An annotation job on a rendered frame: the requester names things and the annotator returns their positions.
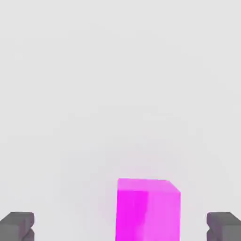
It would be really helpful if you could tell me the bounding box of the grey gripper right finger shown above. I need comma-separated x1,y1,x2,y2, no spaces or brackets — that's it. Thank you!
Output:
206,211,241,241

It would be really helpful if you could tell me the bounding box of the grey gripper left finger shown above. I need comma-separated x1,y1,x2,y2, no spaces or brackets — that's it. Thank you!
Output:
0,211,35,241

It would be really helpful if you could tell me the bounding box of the small magenta cube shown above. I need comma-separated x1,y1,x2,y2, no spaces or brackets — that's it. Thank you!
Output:
115,177,181,241

